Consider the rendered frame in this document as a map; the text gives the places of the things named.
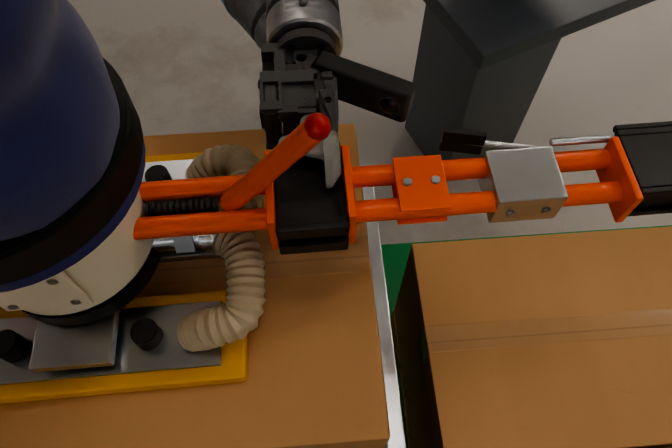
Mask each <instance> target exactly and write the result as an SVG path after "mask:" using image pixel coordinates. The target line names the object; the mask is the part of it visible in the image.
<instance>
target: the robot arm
mask: <svg viewBox="0 0 672 448"><path fill-rule="evenodd" d="M221 2H222V3H223V5H224V6H225V8H226V10H227V12H228V13H229V14H230V16H231V17H233V18H234V19H235V20H237V22H238V23H239V24H240V25H241V26H242V27H243V29H244V30H245V31H246V32H247V33H248V34H249V35H250V37H251V38H252V39H253V40H254V41H255V42H256V44H257V46H258V47H259V48H260V49H261V57H262V72H260V79H259V80H258V89H259V98H260V105H259V114H260V120H261V126H262V129H264V131H266V150H267V149H272V148H273V146H277V145H278V144H279V143H280V142H281V141H282V140H283V139H285V138H286V137H287V136H288V135H289V134H290V133H291V132H292V131H293V130H294V129H295V128H297V127H298V126H299V125H300V124H301V123H302V122H303V121H304V120H305V119H306V117H307V116H309V115H310V114H312V113H316V112H317V113H322V114H324V115H326V116H327V117H328V118H329V120H330V123H331V132H330V134H329V136H328V137H327V138H325V139H324V140H322V141H321V142H319V143H318V144H317V145H316V146H315V147H314V148H312V149H311V150H310V151H309V152H308V153H306V154H305V155H304V156H306V157H312V158H318V159H321V160H323V161H324V168H325V181H326V189H332V187H333V186H334V184H335V183H336V181H337V180H338V178H339V177H340V175H341V162H340V147H339V134H338V119H339V110H338V100H341V101H343V102H346V103H349V104H351V105H354V106H357V107H360V108H362V109H365V110H368V111H370V112H373V113H376V114H379V115H381V116H384V117H387V118H389V119H392V120H395V121H398V122H404V121H405V120H406V119H407V117H408V115H409V113H410V111H411V107H412V103H413V99H414V94H415V90H416V85H415V84H414V83H413V82H411V81H408V80H405V79H402V78H400V77H397V76H394V75H391V74H388V73H385V72H383V71H380V70H377V69H374V68H371V67H368V66H366V65H363V64H360V63H357V62H354V61H351V60H349V59H346V58H343V57H340V55H341V52H342V49H343V37H342V29H341V20H340V11H339V2H338V0H221ZM282 122H283V133H282Z"/></svg>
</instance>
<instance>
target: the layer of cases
mask: <svg viewBox="0 0 672 448"><path fill-rule="evenodd" d="M394 314H395V322H396V330H397V337H398V345H399V353H400V361H401V368H402V376H403V384H404V392H405V399H406V407H407V415H408V423H409V430H410V438H411V446H412V448H672V226H669V227H654V228H640V229H625V230H610V231H595V232H580V233H566V234H551V235H536V236H521V237H506V238H492V239H477V240H462V241H447V242H432V243H418V244H412V245H411V249H410V253H409V257H408V260H407V264H406V268H405V272H404V275H403V279H402V283H401V287H400V290H399V294H398V298H397V301H396V305H395V309H394Z"/></svg>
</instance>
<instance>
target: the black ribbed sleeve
mask: <svg viewBox="0 0 672 448"><path fill-rule="evenodd" d="M144 211H145V216H146V217H148V216H162V215H175V214H188V213H201V212H214V211H219V203H218V198H217V197H215V196H213V197H211V198H210V197H208V196H207V197H206V198H203V197H200V198H199V199H198V198H196V197H195V198H194V199H191V198H188V199H187V200H186V199H184V198H183V199H181V200H179V199H176V200H172V199H170V200H169V201H167V200H163V201H160V200H158V201H157V202H154V201H153V200H152V201H151V202H148V201H146V202H145V205H144Z"/></svg>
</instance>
